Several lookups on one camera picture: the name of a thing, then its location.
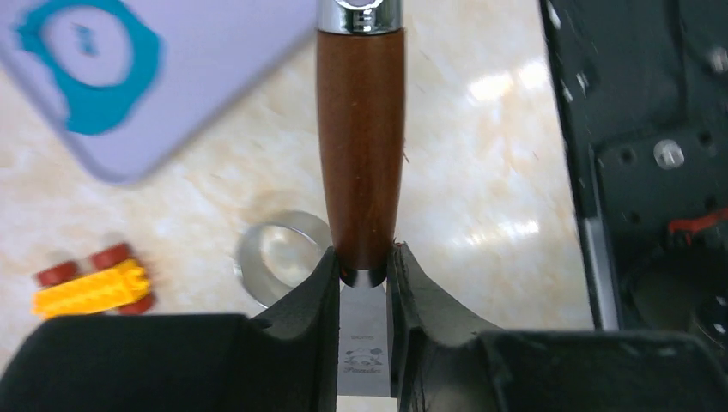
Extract round metal cutter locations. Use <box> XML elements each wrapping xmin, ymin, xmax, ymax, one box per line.
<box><xmin>234</xmin><ymin>209</ymin><xmax>331</xmax><ymax>308</ymax></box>

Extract blue dough piece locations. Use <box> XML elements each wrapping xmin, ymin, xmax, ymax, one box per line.
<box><xmin>16</xmin><ymin>1</ymin><xmax>162</xmax><ymax>136</ymax></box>

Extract metal scraper wooden handle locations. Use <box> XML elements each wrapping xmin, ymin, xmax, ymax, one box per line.
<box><xmin>316</xmin><ymin>0</ymin><xmax>406</xmax><ymax>397</ymax></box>

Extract orange toy car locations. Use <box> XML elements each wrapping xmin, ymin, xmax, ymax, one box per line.
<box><xmin>31</xmin><ymin>242</ymin><xmax>155</xmax><ymax>319</ymax></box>

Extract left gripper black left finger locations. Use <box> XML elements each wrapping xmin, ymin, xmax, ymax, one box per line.
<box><xmin>1</xmin><ymin>251</ymin><xmax>340</xmax><ymax>411</ymax></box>

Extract lavender plastic tray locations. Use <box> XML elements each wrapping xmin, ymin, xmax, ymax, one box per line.
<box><xmin>1</xmin><ymin>1</ymin><xmax>316</xmax><ymax>185</ymax></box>

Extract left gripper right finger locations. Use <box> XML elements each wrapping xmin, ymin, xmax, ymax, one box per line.
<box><xmin>387</xmin><ymin>244</ymin><xmax>727</xmax><ymax>411</ymax></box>

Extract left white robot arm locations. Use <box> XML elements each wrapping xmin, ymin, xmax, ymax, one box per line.
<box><xmin>1</xmin><ymin>1</ymin><xmax>727</xmax><ymax>411</ymax></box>

